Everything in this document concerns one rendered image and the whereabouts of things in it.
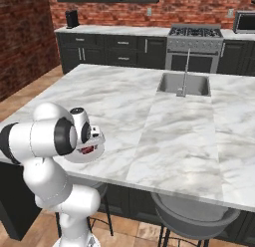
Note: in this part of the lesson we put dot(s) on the grey wall socket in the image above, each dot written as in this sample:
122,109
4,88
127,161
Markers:
149,11
230,13

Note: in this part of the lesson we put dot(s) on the long dark base cupboard run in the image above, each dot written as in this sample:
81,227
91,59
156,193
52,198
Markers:
109,51

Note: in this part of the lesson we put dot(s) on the red-brown steak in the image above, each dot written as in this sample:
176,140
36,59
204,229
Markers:
87,150

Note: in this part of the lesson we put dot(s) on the dark wall shelf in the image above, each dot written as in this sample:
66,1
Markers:
142,1

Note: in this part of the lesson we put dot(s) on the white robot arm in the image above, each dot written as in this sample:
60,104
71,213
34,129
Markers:
43,138

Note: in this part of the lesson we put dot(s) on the dark island cabinet base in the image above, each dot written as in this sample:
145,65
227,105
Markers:
132,202

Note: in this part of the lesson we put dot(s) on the black coffee machine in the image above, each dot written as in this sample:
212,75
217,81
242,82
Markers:
71,19

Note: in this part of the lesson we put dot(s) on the steel range with oven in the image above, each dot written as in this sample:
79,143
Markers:
194,48

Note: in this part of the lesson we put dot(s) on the steel microwave oven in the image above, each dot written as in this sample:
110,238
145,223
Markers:
245,22

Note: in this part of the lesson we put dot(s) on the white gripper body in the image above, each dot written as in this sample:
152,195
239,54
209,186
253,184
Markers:
96,142

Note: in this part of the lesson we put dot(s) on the grey sink basin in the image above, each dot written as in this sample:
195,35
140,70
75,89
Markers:
184,83

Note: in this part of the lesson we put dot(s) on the short dark base cupboard run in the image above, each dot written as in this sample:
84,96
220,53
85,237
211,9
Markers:
237,56

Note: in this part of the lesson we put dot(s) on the silver tap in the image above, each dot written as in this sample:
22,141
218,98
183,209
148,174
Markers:
186,68

